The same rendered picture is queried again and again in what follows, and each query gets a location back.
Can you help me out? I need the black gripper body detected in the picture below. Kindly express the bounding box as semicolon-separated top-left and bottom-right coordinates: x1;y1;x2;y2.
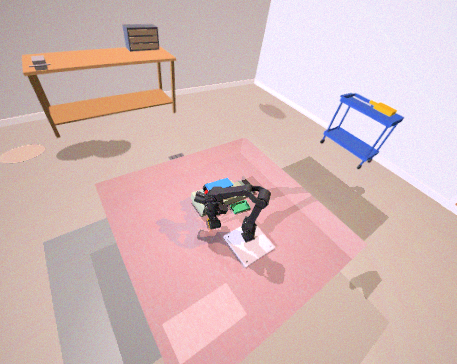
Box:
204;203;221;229

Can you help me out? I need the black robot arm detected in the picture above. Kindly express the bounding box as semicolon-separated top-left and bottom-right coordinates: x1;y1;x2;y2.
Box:
194;184;271;243

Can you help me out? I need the green tray floor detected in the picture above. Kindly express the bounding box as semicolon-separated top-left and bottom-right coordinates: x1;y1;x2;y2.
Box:
232;202;249;212

